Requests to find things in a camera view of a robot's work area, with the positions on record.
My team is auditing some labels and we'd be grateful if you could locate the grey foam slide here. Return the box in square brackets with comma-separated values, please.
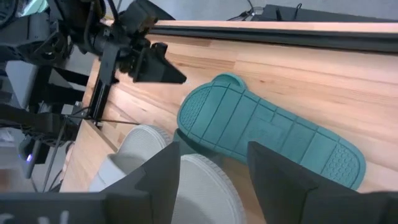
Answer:
[170, 154, 248, 224]
[88, 124, 172, 193]

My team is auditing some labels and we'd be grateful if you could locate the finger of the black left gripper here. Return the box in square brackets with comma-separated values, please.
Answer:
[133, 48, 164, 83]
[152, 42, 187, 84]

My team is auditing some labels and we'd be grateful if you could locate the teal foam slide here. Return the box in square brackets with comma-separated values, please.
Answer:
[172, 127, 246, 166]
[176, 73, 367, 191]

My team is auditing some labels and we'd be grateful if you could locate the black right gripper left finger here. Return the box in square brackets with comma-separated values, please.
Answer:
[101, 141, 182, 224]

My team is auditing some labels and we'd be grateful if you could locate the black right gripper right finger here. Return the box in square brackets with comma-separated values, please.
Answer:
[247, 140, 388, 224]

